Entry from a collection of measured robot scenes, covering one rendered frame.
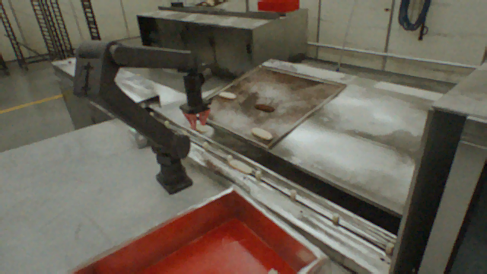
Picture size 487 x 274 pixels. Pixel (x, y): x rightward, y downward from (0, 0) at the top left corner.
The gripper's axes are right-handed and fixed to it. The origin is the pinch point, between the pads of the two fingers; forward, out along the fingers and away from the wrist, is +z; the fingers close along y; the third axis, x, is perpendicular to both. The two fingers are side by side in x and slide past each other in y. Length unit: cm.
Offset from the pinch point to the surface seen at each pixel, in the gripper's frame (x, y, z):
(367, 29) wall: -123, -371, 33
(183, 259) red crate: 39, 34, 11
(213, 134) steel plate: -7.9, -11.8, 10.9
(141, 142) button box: -20.8, 14.7, 8.3
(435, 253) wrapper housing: 84, 23, -19
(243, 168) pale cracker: 24.8, 1.1, 7.1
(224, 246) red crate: 43, 25, 11
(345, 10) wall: -160, -371, 10
